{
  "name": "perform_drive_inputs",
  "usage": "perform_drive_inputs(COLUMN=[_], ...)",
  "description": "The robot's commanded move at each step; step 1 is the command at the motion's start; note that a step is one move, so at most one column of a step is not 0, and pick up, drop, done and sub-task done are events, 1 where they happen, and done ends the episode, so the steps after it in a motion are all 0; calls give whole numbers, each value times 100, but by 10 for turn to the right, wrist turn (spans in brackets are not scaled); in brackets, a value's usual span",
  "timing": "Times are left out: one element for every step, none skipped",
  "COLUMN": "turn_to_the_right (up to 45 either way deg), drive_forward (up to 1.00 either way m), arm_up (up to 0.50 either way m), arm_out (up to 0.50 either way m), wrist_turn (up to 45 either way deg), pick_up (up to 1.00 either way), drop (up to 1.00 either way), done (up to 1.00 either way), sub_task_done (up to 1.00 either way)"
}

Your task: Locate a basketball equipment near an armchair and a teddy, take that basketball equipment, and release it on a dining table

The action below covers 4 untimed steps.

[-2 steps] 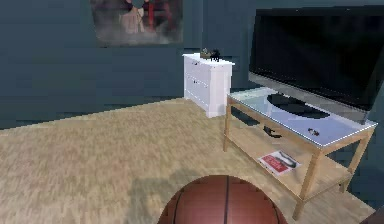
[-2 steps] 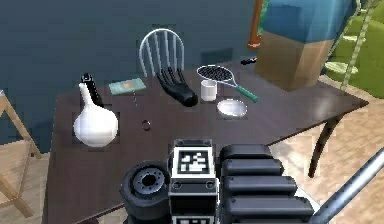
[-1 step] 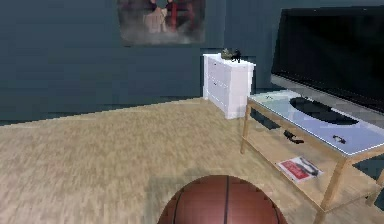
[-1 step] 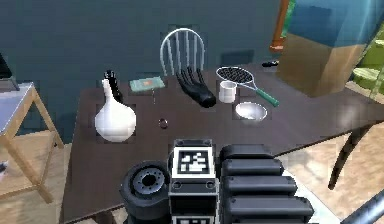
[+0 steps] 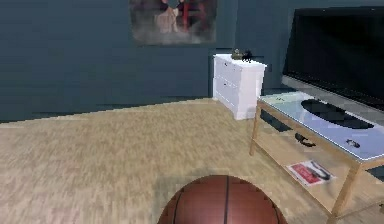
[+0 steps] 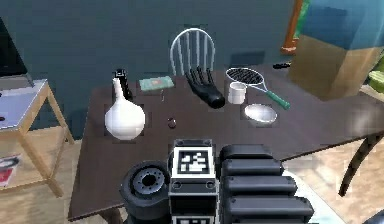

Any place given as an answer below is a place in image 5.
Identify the black curved object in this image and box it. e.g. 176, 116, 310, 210
294, 132, 317, 148

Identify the small black figurine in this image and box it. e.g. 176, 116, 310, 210
241, 49, 254, 64

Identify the red and white magazine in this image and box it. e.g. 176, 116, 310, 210
285, 160, 336, 187

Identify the white chest of drawers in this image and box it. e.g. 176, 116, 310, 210
212, 53, 268, 121

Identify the wooden glass-top television table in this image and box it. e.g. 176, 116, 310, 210
249, 90, 384, 219

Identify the brown basketball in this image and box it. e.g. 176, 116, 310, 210
156, 174, 289, 224

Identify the black television set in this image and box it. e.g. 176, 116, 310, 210
280, 6, 384, 130

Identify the small green figurine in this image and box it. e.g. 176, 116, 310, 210
230, 48, 244, 61

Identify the framed wall picture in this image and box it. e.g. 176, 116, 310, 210
129, 0, 218, 46

